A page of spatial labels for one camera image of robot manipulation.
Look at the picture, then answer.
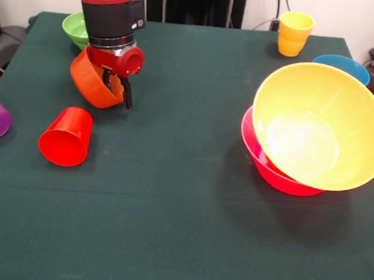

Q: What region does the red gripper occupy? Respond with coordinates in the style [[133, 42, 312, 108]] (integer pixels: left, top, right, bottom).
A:
[[81, 43, 147, 111]]

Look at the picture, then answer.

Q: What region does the small orange bowl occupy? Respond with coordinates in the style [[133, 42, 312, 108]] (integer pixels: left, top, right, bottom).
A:
[[67, 45, 129, 112]]

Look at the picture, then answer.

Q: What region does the small green bowl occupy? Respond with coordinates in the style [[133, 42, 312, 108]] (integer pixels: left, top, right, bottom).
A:
[[59, 10, 92, 50]]

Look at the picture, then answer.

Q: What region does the red cup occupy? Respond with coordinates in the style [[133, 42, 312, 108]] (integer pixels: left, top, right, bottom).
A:
[[36, 104, 95, 169]]

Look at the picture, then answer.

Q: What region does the large orange bowl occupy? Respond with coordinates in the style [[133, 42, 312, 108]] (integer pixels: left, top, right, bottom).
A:
[[246, 58, 374, 195]]

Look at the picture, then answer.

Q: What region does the dark green tablecloth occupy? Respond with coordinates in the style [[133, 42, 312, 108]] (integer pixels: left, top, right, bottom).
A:
[[0, 8, 374, 280]]

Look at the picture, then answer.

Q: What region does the large pink bowl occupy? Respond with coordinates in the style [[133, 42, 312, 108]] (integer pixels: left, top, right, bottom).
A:
[[236, 104, 335, 199]]

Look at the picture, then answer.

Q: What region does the yellow cup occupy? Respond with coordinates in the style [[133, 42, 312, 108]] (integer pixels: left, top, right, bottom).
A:
[[277, 10, 317, 44], [276, 33, 308, 59]]

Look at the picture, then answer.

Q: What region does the small blue bowl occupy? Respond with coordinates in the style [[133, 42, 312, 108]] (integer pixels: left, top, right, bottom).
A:
[[310, 52, 372, 87]]

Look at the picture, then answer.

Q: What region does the white cable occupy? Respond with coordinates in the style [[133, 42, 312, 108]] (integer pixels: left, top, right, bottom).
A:
[[252, 17, 272, 32]]

